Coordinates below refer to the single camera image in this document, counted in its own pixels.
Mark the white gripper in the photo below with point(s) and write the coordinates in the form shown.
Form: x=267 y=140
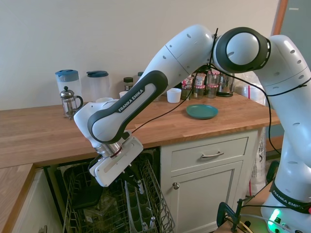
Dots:
x=114 y=167

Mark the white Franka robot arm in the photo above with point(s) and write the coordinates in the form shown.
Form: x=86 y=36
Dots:
x=175 y=55

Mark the built-in dishwasher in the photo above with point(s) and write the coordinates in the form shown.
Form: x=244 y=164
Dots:
x=56 y=184

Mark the grey cutlery basket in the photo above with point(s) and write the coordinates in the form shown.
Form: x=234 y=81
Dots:
x=136 y=213

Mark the black square container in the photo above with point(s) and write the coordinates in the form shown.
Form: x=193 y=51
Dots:
x=87 y=196

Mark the round metal cabinet knob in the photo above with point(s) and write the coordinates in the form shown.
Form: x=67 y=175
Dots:
x=176 y=186

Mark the white cabinet with knob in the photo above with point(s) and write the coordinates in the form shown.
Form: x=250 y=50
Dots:
x=201 y=194

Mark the plain white paper cup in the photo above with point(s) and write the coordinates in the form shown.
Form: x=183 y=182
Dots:
x=122 y=94

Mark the white corner drawer cabinet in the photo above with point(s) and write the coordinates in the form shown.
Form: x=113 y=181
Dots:
x=39 y=201

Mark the black lid spice jar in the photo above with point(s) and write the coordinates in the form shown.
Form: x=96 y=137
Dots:
x=128 y=83

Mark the glass french press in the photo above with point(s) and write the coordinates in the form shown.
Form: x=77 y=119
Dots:
x=69 y=102

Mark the short blue lid pitcher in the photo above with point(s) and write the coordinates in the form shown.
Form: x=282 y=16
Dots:
x=98 y=85

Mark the teal round plate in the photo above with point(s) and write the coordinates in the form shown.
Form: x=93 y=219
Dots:
x=202 y=112

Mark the black c-clamp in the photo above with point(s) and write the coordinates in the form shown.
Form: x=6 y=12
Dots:
x=272 y=172
x=223 y=211

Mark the green lid spice jar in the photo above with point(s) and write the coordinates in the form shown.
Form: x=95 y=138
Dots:
x=140 y=75

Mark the checked lid glass jar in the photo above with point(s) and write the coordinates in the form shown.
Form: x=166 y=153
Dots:
x=199 y=92
x=212 y=91
x=213 y=77

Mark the red label yogurt cup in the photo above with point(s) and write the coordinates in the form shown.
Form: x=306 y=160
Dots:
x=187 y=83

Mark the tall blue lid pitcher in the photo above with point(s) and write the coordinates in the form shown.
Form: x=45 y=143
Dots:
x=66 y=78

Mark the foil lid yogurt cup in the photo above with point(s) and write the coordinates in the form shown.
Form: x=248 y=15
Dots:
x=200 y=78

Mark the white printed sack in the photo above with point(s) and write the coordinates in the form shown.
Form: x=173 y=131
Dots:
x=258 y=165

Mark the clear plastic bag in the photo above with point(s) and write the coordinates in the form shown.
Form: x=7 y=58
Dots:
x=250 y=88

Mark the wooden door frame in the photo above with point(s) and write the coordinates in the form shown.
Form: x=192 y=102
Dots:
x=279 y=17

